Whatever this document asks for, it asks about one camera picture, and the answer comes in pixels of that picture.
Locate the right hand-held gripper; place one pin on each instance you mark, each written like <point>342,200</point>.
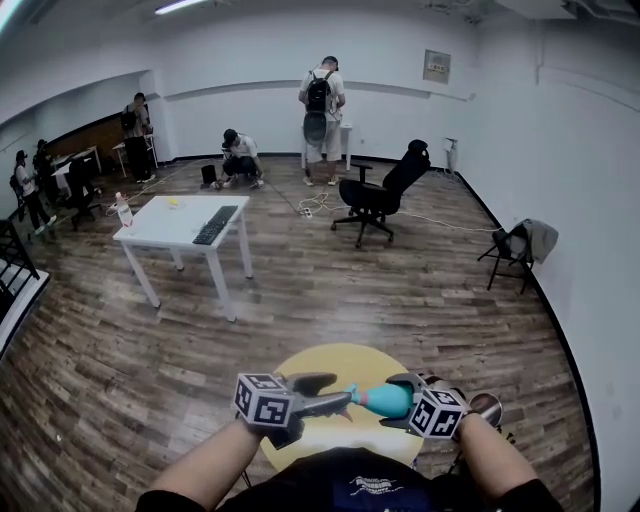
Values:
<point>437,415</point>

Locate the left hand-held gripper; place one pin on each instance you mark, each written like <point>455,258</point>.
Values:
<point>262,402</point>

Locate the teal and pink toy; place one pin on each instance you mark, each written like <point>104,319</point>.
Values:
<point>390,400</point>

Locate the light blue plastic object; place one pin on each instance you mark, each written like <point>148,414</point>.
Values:
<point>359,397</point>

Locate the person's right forearm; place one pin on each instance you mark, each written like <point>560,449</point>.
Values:
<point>497,450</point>

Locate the person's left forearm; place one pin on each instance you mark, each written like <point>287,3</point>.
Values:
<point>210,470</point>

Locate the clear plastic bottle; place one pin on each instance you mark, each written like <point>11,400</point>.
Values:
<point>125,212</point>

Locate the person's right hand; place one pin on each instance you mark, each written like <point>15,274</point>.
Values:
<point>434,380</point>

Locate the yellow round table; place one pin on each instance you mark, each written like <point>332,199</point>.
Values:
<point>350,435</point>

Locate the shiny metal cylinder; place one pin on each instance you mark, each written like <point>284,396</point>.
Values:
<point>487,410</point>

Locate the person's dark printed t-shirt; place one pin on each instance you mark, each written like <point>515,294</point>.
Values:
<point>360,485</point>

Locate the white power strip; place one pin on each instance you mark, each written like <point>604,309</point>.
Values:
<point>305,213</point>

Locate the black folding chair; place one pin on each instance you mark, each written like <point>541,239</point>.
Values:
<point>502,247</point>

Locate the black keyboard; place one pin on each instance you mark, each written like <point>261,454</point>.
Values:
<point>215,225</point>

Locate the black office chair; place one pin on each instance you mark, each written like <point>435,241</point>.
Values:
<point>375,197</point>

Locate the grey jacket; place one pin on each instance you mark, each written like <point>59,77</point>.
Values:
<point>542,237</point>

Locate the white square table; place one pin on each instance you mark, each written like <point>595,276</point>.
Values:
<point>170,222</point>

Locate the small white table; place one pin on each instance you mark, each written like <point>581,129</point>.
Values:
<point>346,127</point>

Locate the black backpack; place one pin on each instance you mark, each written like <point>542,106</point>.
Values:
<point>317,97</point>

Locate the black swivel chair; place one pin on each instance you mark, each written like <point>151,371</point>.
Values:
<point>82,187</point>

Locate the white folding table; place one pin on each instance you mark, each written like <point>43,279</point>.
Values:
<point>120,147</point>

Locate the long ceiling light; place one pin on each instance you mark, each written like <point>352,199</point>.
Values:
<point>7,14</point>
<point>182,6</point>

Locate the grey wall panel box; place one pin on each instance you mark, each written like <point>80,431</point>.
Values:
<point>437,66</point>

